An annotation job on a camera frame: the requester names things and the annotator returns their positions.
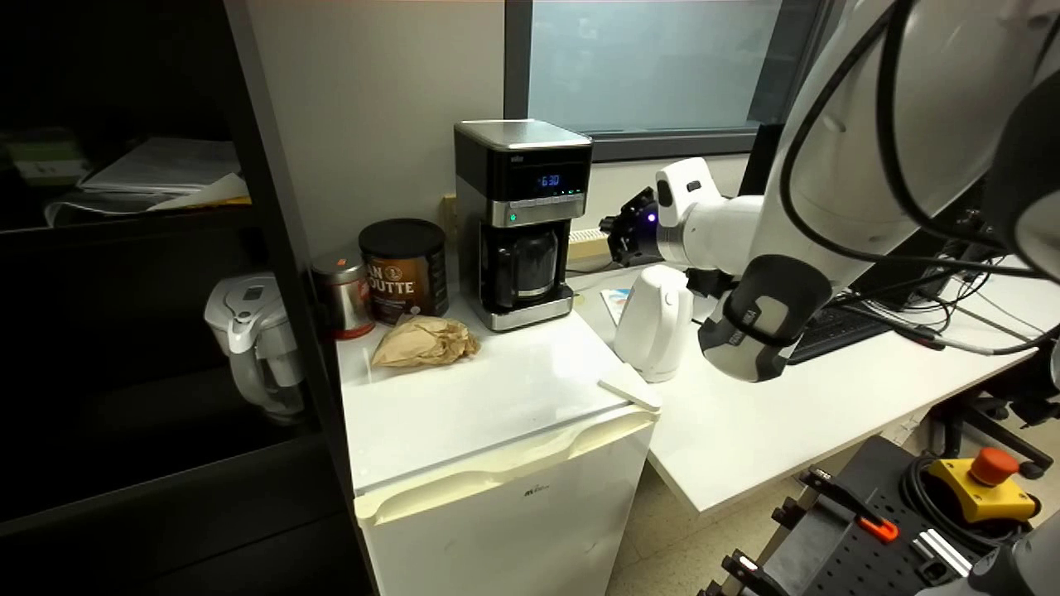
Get black silver coffeemaker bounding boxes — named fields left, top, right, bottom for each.
left=452, top=120, right=593, bottom=332

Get small red can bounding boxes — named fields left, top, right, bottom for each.
left=326, top=258, right=373, bottom=337

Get black keyboard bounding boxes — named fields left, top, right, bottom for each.
left=789, top=300, right=898, bottom=365

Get white mini fridge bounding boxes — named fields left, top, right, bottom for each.
left=338, top=313, right=658, bottom=596

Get black shelf unit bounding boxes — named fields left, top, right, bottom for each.
left=0, top=0, right=371, bottom=596

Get dark coffee canister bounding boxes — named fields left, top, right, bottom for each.
left=358, top=218, right=447, bottom=323

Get yellow emergency stop button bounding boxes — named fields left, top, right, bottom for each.
left=926, top=448, right=1041, bottom=522

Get black orange clamp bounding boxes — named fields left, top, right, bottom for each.
left=803, top=470, right=900, bottom=547

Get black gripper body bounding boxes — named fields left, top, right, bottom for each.
left=599, top=188, right=658, bottom=265

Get white water filter pitcher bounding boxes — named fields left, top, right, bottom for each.
left=203, top=272, right=303, bottom=425

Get white electric kettle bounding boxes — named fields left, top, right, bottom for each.
left=614, top=265, right=692, bottom=383

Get stack of papers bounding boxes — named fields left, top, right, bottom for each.
left=43, top=134, right=251, bottom=227

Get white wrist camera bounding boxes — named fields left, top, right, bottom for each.
left=654, top=154, right=722, bottom=227

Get glass coffee carafe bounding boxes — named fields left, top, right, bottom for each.
left=487, top=226, right=564, bottom=311

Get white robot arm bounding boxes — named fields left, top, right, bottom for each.
left=654, top=0, right=1060, bottom=382

